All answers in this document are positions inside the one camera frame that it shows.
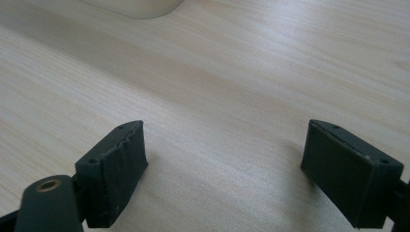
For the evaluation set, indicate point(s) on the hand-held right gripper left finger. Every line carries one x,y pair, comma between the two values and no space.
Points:
111,180

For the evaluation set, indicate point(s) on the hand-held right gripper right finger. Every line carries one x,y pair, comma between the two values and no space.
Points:
345,174

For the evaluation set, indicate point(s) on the cream white container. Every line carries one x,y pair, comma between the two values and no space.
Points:
138,7

